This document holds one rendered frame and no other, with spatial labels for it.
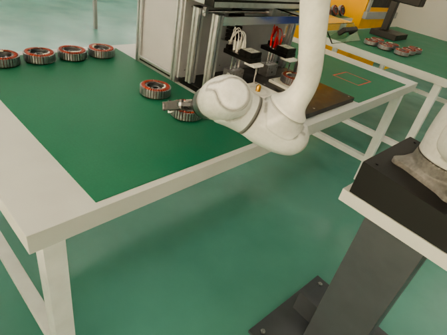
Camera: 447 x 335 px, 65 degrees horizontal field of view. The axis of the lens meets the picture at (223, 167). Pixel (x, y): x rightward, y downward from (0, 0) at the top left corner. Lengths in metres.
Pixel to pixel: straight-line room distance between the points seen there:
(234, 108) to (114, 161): 0.36
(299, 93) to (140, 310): 1.07
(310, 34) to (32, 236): 0.67
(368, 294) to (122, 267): 1.00
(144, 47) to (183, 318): 1.14
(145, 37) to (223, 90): 0.92
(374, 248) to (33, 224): 0.90
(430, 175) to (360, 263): 0.36
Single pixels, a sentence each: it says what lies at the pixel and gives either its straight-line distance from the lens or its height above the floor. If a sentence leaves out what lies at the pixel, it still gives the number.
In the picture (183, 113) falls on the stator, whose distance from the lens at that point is 1.15.
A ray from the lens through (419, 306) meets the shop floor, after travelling 2.00.
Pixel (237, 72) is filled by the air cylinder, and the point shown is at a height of 0.82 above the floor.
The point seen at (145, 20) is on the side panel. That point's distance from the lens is 1.62.
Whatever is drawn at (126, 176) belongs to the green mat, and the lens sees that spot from 0.89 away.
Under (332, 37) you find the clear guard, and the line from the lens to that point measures 1.49.
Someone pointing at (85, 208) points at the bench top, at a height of 0.75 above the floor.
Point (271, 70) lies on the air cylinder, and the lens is 1.70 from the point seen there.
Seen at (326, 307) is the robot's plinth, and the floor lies 0.25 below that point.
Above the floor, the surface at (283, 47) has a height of 0.92.
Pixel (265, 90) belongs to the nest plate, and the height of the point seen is 0.78.
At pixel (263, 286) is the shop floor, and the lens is 1.68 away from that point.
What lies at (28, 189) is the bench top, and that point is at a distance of 0.87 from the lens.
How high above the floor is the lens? 1.27
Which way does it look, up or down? 33 degrees down
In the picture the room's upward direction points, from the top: 12 degrees clockwise
